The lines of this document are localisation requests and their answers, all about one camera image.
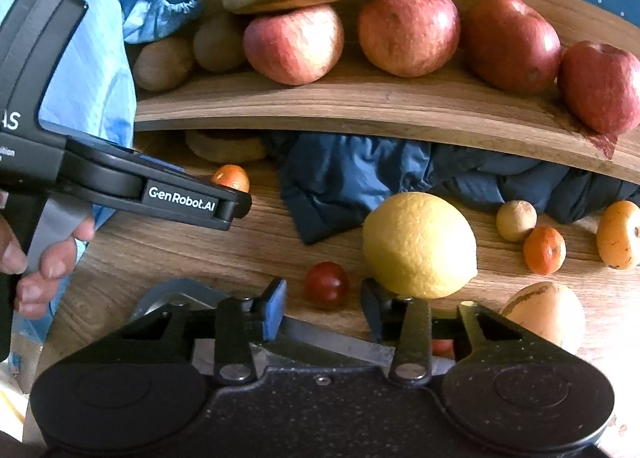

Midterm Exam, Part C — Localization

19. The dark blue jacket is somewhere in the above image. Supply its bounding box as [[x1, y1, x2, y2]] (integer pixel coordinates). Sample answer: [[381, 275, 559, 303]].
[[264, 130, 640, 245]]

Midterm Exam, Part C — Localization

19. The large tan fruit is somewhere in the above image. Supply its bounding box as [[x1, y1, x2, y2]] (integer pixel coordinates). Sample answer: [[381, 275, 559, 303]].
[[500, 281, 586, 355]]

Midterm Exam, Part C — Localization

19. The light blue cloth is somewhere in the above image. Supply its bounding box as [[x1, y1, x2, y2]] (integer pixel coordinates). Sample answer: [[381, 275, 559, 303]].
[[0, 0, 139, 339]]

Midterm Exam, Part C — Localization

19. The yellow lemon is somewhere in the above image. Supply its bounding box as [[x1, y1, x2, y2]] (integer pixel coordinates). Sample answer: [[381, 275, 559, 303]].
[[362, 192, 478, 300]]

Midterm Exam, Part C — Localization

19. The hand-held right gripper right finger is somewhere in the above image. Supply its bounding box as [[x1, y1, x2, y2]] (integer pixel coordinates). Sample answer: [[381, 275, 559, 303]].
[[360, 279, 538, 387]]

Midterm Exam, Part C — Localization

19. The small orange tomato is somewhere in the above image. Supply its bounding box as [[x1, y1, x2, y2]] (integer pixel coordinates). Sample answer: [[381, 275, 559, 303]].
[[211, 164, 250, 193]]

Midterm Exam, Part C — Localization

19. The small orange mandarin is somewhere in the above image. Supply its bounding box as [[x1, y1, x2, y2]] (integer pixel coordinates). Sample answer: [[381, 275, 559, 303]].
[[523, 226, 567, 275]]

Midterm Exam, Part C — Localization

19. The orange yellow round fruit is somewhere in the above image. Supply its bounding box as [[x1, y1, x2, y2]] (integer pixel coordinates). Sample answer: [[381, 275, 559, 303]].
[[596, 200, 640, 270]]

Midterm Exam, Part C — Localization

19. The metal tray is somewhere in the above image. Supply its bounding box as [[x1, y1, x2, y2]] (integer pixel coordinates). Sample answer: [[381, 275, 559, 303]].
[[131, 279, 452, 375]]

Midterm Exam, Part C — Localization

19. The curved wooden shelf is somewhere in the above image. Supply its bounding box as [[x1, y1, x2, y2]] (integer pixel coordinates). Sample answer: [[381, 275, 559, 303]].
[[132, 0, 640, 185]]

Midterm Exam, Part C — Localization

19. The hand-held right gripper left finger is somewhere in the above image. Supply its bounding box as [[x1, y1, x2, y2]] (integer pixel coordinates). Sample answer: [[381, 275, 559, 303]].
[[131, 278, 289, 387]]

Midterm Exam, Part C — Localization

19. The red apple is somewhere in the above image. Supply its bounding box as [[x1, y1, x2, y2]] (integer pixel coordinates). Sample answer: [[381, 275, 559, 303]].
[[357, 0, 461, 78], [462, 0, 563, 96], [243, 4, 345, 86], [557, 40, 640, 135]]

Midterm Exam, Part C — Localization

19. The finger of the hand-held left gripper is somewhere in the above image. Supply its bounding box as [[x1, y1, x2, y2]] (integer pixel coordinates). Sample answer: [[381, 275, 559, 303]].
[[134, 154, 187, 175], [95, 172, 253, 232]]

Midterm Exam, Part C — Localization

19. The small tan round fruit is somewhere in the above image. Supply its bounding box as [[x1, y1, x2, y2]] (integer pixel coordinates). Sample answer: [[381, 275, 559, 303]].
[[496, 200, 538, 243]]

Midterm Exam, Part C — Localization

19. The flat round biscuit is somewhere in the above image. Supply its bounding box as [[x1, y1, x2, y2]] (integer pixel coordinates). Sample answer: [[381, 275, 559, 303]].
[[185, 129, 269, 164]]

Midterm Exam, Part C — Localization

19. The person's left hand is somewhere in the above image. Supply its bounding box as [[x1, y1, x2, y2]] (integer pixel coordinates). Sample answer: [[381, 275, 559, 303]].
[[0, 190, 97, 321]]

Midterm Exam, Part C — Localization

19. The dark red cherry tomato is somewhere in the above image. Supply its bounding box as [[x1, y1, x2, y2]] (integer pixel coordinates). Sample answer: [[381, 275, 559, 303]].
[[305, 262, 351, 310]]

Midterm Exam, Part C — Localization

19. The brown kiwi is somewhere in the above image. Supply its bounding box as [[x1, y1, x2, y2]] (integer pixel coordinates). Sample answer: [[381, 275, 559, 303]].
[[132, 36, 195, 92], [192, 12, 249, 74]]

